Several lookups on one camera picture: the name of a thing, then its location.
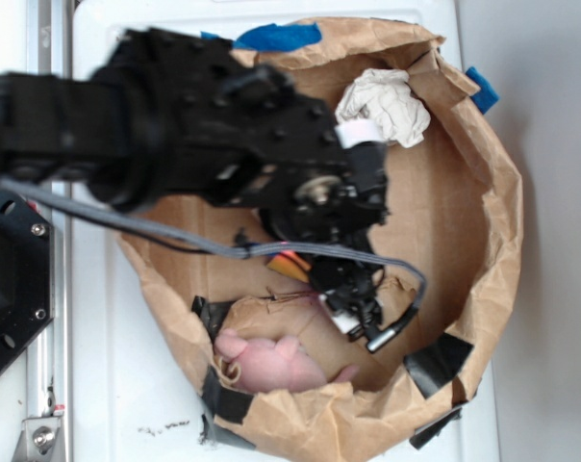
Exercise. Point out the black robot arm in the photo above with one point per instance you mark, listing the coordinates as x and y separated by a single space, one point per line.
171 114

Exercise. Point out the yellow green sponge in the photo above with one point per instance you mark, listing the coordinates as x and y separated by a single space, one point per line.
290 264

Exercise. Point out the pink plush toy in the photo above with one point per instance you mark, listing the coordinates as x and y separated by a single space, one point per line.
261 365

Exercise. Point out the blue tape piece right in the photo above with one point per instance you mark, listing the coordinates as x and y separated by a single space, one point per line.
486 97

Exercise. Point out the aluminium frame rail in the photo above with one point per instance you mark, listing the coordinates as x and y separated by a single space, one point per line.
48 373

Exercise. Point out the crumpled white paper ball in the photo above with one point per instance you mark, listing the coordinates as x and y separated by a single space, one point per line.
379 106

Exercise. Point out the blue tape strip top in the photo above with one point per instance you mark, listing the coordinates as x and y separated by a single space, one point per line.
278 38

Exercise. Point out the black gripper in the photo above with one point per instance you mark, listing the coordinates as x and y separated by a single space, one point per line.
332 210

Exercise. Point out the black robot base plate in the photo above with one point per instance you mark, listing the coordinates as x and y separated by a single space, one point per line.
25 276

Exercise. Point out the metal corner bracket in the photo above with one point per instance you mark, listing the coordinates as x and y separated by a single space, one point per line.
40 440

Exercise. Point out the brown paper bag bin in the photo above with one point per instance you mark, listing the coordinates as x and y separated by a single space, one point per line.
456 214

